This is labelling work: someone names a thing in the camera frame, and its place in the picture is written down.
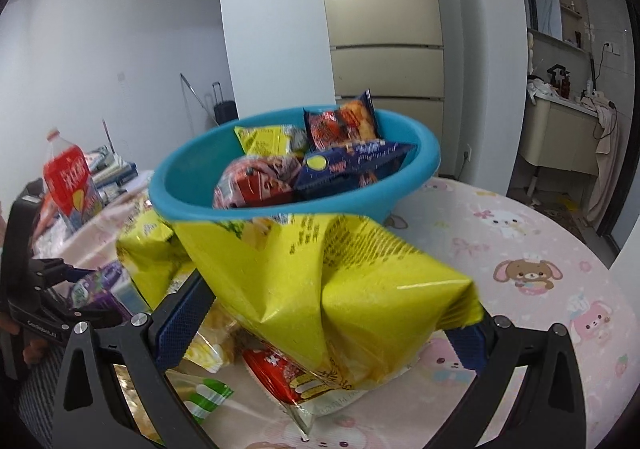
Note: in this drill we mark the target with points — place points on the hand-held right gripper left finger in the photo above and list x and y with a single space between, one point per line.
180 324

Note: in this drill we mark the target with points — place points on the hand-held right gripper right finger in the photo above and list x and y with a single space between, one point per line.
470 345

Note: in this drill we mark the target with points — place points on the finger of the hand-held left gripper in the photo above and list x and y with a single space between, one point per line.
95 319
75 274

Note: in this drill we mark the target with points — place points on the purple snack packet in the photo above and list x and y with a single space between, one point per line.
97 291

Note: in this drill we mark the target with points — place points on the green striped clear snack bag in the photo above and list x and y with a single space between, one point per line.
205 394

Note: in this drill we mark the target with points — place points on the large yellow chip bag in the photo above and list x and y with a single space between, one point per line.
310 289

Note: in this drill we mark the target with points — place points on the blue plastic basin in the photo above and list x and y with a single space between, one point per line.
190 179

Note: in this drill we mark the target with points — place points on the pink red snack bag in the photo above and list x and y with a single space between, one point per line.
250 184

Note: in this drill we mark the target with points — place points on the dark blue snack bag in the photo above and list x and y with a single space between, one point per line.
350 169

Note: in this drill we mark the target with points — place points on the dark red chip bag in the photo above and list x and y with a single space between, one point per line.
340 124

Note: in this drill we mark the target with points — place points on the person's left hand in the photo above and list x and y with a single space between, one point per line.
37 351

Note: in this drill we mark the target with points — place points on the white plastic bag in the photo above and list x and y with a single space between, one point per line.
60 241

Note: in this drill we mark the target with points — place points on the yellow clear snack bag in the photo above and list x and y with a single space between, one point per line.
212 344

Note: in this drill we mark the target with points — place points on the orange flat packet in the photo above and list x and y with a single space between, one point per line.
45 211

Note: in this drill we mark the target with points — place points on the yellow printed snack bag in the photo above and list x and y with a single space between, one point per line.
145 254
267 141

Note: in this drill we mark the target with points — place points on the red drink bottle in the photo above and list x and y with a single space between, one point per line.
70 179

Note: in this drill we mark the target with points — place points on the grey striped towel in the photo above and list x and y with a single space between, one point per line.
40 399

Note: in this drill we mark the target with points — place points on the red white snack packet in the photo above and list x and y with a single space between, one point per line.
280 374

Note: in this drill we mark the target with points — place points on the pink printed tablecloth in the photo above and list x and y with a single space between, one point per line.
525 239

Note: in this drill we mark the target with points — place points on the brown floor mat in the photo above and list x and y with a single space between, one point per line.
565 219

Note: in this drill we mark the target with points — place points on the black suitcase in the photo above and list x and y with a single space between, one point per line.
225 111

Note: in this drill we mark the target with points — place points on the beige vanity cabinet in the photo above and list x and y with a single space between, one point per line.
555 139

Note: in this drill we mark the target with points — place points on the pink hanging towel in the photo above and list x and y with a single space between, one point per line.
605 164

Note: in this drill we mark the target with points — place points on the black framed glass door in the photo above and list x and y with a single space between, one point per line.
625 154

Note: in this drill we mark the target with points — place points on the dark bottles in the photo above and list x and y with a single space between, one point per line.
560 81

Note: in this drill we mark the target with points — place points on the beige refrigerator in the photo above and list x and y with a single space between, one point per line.
385 19

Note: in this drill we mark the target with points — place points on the white wall socket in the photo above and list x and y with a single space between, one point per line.
613 49

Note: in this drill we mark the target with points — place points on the wall mirror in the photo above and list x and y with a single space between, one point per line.
544 4

